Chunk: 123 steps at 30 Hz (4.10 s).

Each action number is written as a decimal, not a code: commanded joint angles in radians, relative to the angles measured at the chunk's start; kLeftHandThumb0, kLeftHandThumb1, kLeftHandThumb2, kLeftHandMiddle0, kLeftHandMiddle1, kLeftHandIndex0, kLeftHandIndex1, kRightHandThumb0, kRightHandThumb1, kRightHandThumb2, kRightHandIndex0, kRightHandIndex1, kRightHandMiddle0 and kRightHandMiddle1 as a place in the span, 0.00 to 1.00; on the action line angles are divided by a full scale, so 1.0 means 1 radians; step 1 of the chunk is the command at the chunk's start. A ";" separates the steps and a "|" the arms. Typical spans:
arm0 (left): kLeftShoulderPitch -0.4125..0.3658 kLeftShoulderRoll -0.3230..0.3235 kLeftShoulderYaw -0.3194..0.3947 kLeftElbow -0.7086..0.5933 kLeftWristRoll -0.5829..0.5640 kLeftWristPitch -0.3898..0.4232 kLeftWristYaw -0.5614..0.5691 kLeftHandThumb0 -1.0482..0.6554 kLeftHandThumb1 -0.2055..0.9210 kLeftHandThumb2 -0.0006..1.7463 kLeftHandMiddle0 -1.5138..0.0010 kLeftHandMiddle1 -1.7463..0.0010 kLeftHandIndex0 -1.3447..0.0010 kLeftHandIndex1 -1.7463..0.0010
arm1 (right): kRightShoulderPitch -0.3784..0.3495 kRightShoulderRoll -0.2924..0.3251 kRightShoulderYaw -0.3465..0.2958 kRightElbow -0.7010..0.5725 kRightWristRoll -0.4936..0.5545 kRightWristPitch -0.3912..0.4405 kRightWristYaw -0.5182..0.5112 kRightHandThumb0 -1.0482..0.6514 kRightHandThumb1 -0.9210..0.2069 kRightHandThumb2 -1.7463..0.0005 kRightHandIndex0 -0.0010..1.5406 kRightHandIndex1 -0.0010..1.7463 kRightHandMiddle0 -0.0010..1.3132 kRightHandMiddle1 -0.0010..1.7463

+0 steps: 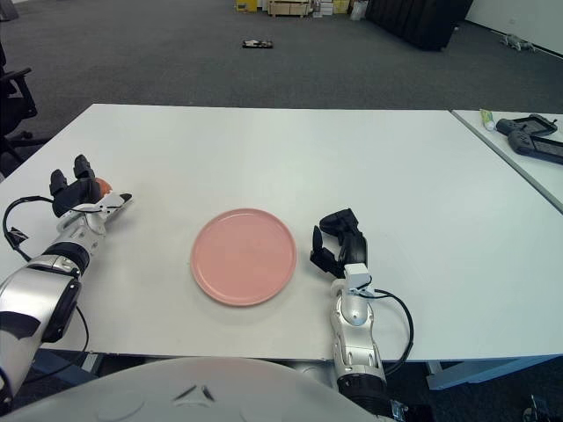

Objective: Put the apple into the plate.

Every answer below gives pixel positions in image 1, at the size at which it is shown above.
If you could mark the black handheld controller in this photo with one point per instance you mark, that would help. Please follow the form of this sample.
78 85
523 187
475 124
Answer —
522 143
506 125

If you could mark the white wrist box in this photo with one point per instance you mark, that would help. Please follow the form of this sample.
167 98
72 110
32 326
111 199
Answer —
358 277
110 206

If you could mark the small grey quadruped robot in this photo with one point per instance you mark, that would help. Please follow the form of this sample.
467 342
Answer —
515 42

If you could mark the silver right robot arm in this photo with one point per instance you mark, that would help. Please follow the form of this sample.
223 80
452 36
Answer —
358 334

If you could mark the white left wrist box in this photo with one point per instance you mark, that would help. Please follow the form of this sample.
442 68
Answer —
110 206

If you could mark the red yellow apple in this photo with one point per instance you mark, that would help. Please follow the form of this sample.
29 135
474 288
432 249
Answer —
104 186

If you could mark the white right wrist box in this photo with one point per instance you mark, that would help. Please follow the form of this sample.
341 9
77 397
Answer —
358 277

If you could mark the black floor tray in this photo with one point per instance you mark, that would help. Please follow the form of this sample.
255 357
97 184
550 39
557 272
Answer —
258 43

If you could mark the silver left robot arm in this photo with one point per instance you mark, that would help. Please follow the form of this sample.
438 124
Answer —
26 290

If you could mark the black cabinet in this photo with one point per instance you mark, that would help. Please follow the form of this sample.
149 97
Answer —
418 22

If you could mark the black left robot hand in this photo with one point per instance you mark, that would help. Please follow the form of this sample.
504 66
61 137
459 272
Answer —
77 193

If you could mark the pink round plate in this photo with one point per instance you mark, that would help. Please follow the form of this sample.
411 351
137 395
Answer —
244 257

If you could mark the wooden crate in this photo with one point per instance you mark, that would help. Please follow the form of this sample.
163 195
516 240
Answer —
289 7

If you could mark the green white tube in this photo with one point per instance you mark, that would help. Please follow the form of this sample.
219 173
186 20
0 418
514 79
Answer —
486 118

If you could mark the grey robot torso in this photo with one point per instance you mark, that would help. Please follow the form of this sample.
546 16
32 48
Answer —
176 395

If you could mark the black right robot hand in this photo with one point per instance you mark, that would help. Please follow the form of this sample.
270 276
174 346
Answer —
354 248

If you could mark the black caster wheel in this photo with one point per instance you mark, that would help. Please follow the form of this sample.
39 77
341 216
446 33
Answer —
534 409

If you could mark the yellow box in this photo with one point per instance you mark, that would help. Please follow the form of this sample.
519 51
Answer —
247 4

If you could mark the stack of cardboard boxes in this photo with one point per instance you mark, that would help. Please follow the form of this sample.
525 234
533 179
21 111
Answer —
333 7

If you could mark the white plastic bag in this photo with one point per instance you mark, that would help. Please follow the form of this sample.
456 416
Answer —
358 11

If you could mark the metal clamp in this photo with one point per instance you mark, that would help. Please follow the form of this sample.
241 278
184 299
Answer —
399 409

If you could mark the black office chair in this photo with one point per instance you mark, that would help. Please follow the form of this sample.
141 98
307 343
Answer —
13 110

